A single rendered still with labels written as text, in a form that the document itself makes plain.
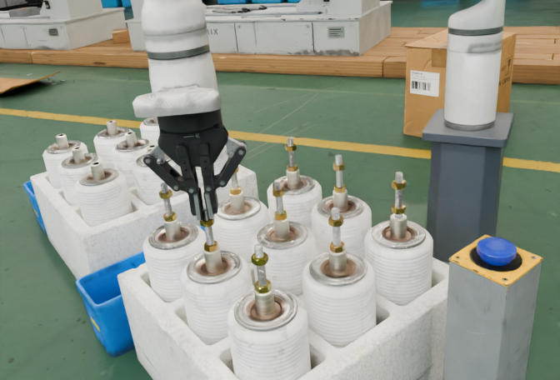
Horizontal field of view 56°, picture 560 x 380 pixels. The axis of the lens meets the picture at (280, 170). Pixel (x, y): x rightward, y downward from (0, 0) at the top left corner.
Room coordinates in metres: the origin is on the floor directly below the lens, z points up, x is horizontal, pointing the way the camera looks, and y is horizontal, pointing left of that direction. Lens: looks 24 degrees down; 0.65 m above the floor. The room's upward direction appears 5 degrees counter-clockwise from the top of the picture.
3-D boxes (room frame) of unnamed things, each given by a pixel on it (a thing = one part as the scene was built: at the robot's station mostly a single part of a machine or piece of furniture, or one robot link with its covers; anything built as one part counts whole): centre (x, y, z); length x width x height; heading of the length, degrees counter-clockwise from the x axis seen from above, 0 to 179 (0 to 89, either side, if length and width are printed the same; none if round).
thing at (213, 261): (0.60, 0.10, 0.26); 0.02 x 0.02 x 0.03
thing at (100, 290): (0.84, 0.24, 0.06); 0.30 x 0.11 x 0.12; 126
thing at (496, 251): (0.48, -0.23, 0.32); 0.04 x 0.04 x 0.02
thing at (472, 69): (0.93, -0.36, 0.39); 0.09 x 0.09 x 0.17; 61
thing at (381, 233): (0.64, -0.16, 0.25); 0.08 x 0.08 x 0.01
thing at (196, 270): (0.60, 0.10, 0.25); 0.08 x 0.08 x 0.01
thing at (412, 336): (0.67, 0.00, 0.09); 0.39 x 0.39 x 0.18; 36
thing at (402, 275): (0.64, -0.16, 0.16); 0.10 x 0.10 x 0.18
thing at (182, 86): (0.58, 0.10, 0.52); 0.11 x 0.09 x 0.06; 179
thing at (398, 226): (0.64, -0.16, 0.26); 0.02 x 0.02 x 0.03
